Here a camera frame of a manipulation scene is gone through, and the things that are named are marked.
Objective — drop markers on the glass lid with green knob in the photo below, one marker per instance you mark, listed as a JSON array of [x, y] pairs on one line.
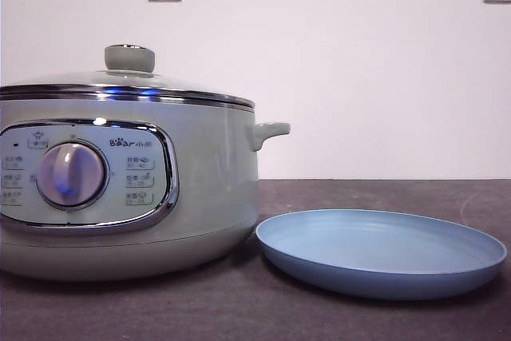
[[129, 59]]

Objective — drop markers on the pale green electric steamer pot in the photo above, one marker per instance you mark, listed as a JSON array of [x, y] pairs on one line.
[[211, 181]]

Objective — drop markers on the blue round plate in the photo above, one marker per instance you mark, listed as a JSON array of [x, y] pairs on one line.
[[371, 249]]

